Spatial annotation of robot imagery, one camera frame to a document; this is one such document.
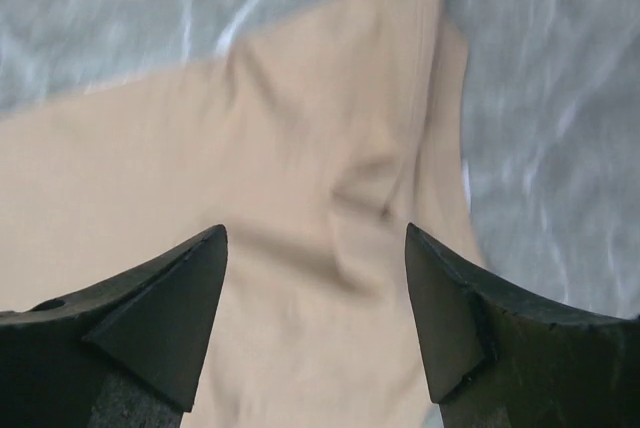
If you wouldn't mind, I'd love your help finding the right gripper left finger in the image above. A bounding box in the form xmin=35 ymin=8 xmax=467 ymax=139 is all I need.
xmin=1 ymin=225 xmax=228 ymax=427

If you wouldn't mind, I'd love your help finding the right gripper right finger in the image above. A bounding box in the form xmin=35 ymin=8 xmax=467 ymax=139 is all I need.
xmin=405 ymin=225 xmax=639 ymax=428

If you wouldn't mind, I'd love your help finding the tan t shirt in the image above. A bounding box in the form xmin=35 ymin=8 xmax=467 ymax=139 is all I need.
xmin=1 ymin=0 xmax=481 ymax=427

